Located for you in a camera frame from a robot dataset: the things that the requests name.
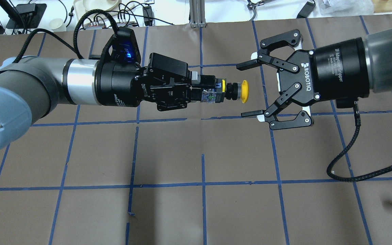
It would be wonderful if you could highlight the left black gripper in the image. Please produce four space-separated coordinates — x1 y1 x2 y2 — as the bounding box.
96 53 224 111

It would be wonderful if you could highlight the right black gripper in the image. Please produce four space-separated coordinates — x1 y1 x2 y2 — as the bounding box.
236 29 370 131

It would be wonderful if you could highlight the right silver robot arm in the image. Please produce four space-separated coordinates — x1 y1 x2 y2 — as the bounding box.
236 29 392 130

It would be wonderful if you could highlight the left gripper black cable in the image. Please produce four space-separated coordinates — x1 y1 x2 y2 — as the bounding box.
0 10 119 80

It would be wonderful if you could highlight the yellow push button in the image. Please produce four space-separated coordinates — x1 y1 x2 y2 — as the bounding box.
201 79 249 103

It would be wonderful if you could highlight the white paper cup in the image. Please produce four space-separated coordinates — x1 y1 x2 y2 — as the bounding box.
48 18 67 32

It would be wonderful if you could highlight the aluminium frame post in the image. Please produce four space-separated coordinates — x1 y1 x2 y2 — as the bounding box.
189 0 207 28

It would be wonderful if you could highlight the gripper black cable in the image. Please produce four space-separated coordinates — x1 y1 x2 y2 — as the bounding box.
326 100 392 181
0 10 119 80

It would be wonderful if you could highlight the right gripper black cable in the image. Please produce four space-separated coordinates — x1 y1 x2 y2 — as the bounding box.
326 100 392 181

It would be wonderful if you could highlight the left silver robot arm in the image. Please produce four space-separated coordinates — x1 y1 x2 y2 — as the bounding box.
0 53 240 149

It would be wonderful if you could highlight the black device stand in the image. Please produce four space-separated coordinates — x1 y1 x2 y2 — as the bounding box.
0 0 47 29

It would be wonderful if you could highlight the brown paper table cover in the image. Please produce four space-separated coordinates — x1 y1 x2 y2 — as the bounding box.
0 15 392 245

